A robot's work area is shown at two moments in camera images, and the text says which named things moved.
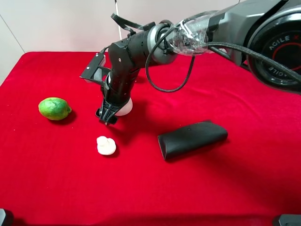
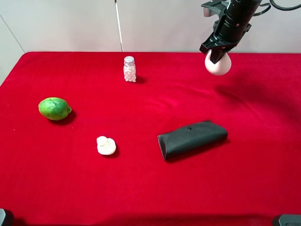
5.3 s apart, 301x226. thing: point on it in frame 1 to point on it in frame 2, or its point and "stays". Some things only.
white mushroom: (106, 146) stays
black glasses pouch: (191, 138) stays
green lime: (54, 108) stays
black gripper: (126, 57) to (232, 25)
